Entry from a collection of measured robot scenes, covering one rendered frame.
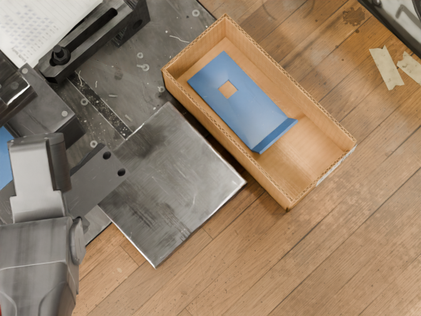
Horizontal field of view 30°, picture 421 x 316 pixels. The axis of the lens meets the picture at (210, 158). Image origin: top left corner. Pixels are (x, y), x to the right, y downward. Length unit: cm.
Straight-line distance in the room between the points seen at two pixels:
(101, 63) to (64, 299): 52
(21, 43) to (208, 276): 41
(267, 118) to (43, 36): 33
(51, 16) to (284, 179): 40
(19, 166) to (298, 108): 47
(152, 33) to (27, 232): 50
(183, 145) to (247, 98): 11
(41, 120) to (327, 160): 39
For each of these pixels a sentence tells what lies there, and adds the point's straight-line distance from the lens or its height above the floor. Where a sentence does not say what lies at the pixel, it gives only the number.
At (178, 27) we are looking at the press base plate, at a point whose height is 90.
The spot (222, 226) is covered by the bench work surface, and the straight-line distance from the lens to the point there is 107.
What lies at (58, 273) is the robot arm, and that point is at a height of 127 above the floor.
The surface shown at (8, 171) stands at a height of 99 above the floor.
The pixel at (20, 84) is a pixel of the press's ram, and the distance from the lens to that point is 90.
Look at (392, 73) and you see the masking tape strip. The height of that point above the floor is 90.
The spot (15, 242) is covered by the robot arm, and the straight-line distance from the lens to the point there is 74.
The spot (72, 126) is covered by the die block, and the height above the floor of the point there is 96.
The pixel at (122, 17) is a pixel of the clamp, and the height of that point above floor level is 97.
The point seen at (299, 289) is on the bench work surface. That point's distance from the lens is 106.
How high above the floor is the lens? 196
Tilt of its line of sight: 75 degrees down
